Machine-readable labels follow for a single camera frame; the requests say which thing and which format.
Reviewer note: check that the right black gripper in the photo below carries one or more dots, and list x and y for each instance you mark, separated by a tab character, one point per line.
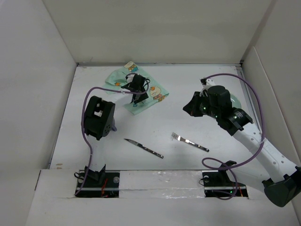
191	108

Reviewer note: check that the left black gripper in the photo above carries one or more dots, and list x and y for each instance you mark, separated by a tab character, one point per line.
143	97

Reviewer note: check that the green cartoon print cloth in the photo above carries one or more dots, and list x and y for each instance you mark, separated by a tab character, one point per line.
117	79

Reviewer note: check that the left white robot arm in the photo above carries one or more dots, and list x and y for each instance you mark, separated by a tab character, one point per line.
97	117

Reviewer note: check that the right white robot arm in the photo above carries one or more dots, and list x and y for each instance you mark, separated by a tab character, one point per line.
281	178

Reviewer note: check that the steel fork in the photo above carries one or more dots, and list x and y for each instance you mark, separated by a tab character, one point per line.
181	139

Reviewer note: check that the light green floral plate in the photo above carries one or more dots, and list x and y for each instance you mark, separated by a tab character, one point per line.
235	101

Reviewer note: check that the purple ceramic mug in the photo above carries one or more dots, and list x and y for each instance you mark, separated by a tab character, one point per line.
113	126

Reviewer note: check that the steel table knife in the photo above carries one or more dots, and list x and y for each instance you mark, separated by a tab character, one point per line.
144	148

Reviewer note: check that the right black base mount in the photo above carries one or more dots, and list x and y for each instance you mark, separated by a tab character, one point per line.
217	184

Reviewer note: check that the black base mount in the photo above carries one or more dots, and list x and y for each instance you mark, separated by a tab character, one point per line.
102	184
217	184

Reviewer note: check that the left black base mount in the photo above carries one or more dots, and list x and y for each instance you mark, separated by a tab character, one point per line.
102	184

